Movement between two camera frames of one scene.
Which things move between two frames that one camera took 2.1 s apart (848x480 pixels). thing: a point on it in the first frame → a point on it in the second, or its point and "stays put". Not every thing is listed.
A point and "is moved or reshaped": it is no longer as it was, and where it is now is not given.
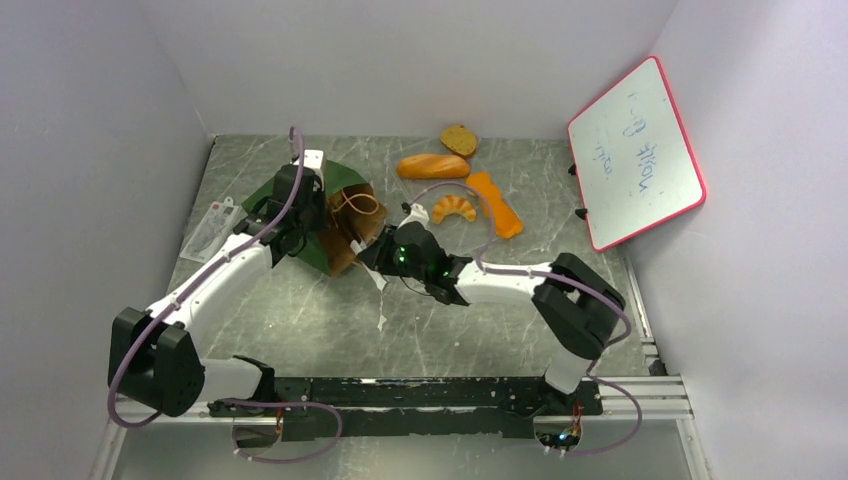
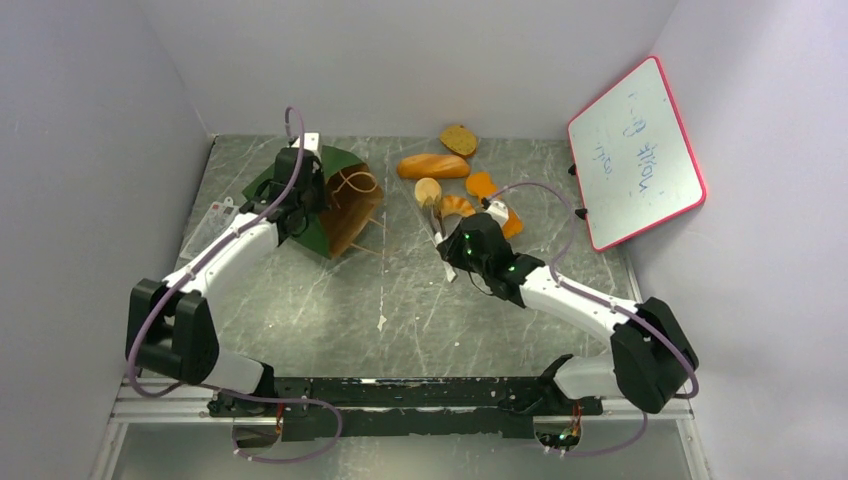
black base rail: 450,406 stays put
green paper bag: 335,176 is moved or reshaped
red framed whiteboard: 636,157 stays put
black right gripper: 376,254 → 454,245
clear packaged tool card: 210,230 stays put
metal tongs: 357,247 → 436,220
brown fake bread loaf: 423,166 stays put
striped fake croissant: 453,205 stays put
